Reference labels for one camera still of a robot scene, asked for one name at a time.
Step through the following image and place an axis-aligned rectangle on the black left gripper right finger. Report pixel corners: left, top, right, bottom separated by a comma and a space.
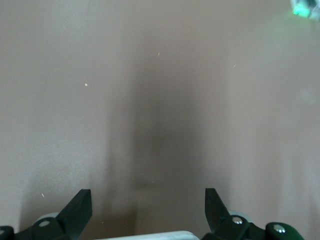
201, 187, 305, 240

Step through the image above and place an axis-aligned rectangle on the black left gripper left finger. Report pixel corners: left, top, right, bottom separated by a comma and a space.
0, 188, 93, 240

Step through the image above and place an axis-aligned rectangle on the brown table cover sheet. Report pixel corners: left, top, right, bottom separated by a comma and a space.
0, 0, 320, 240

